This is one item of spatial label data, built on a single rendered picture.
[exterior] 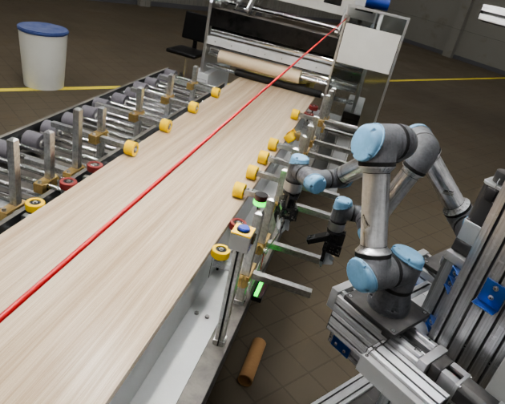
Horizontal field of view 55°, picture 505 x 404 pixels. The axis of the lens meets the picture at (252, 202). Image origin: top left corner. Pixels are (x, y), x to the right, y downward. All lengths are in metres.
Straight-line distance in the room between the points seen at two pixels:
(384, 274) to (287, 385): 1.38
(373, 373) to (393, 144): 0.74
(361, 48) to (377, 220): 3.01
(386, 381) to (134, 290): 0.91
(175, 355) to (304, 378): 1.09
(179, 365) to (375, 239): 0.89
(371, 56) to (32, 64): 3.93
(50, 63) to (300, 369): 4.73
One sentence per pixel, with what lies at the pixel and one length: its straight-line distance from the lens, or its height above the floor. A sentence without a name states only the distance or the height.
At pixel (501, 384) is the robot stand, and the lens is 1.80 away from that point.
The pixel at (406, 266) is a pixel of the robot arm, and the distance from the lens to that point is 1.65.
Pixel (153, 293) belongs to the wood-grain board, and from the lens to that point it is 1.80.
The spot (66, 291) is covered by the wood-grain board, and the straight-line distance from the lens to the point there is 1.80.
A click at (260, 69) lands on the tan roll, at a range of 4.63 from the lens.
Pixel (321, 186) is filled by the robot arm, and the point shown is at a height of 1.31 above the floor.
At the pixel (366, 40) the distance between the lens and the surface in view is 4.42.
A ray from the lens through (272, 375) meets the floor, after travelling 2.84.
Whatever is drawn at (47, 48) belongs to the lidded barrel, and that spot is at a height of 0.52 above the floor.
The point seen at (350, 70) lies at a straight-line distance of 4.46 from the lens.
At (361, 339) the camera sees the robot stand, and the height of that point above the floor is 0.89.
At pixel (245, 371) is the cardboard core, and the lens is 2.71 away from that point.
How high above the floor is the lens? 2.07
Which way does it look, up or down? 28 degrees down
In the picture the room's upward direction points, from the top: 12 degrees clockwise
